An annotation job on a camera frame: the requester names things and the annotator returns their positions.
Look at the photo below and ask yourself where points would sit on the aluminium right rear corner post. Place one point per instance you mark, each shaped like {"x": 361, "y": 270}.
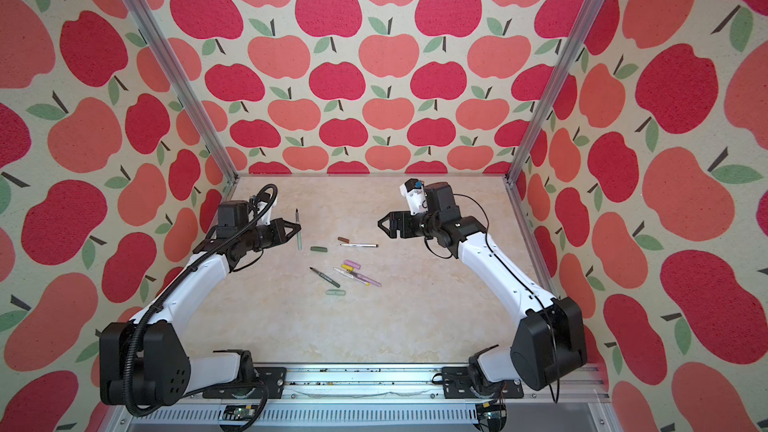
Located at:
{"x": 573, "y": 45}

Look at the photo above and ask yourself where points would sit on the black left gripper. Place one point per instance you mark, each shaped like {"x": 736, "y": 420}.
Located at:
{"x": 280, "y": 235}

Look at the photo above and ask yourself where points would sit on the white pen brown end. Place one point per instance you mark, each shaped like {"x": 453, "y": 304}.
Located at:
{"x": 360, "y": 245}

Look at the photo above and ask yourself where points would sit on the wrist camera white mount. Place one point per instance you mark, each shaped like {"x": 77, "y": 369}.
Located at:
{"x": 265, "y": 205}
{"x": 413, "y": 191}

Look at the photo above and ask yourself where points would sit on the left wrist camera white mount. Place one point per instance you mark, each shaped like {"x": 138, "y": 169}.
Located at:
{"x": 265, "y": 205}

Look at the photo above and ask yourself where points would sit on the dark green pen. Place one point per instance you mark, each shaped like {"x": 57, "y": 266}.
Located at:
{"x": 325, "y": 277}

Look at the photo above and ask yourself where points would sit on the aluminium front rail base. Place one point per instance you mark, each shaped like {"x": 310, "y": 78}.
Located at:
{"x": 382, "y": 397}

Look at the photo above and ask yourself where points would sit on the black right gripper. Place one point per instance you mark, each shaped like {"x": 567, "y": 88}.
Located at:
{"x": 404, "y": 217}

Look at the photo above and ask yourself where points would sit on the aluminium left rear corner post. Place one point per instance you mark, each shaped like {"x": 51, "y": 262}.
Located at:
{"x": 173, "y": 69}

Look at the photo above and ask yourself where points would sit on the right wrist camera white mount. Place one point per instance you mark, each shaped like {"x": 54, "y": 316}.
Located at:
{"x": 413, "y": 191}

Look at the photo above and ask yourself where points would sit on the aluminium corner post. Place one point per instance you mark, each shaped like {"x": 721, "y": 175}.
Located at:
{"x": 173, "y": 69}
{"x": 573, "y": 45}

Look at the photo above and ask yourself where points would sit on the pink pen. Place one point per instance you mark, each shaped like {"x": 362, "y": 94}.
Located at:
{"x": 366, "y": 279}

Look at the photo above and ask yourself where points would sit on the white pen yellow end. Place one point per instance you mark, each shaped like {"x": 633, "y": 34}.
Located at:
{"x": 351, "y": 275}

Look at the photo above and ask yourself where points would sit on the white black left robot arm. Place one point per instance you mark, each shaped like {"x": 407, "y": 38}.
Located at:
{"x": 143, "y": 363}

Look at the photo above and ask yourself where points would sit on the light green pen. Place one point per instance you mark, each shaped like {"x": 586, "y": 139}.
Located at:
{"x": 298, "y": 235}

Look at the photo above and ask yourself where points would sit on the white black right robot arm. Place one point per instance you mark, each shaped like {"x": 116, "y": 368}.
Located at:
{"x": 549, "y": 340}

